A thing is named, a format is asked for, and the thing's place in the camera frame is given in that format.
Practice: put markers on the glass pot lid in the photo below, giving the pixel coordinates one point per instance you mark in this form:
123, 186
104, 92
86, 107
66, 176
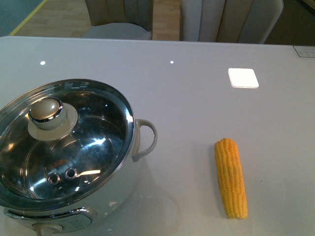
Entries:
39, 175

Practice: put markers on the yellow corn cob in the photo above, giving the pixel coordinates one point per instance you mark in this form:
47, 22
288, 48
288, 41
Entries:
230, 179

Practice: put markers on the white electric cooking pot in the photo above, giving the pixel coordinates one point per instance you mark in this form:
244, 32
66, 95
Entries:
50, 116

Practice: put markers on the beige chair left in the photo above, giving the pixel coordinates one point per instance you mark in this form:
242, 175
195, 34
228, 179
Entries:
120, 19

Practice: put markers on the beige chair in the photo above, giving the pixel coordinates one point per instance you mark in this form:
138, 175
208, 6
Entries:
228, 21
120, 19

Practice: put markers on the beige chair right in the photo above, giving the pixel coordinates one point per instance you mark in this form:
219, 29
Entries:
228, 21

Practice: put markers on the table corner label sticker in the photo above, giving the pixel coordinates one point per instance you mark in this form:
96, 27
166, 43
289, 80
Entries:
305, 51

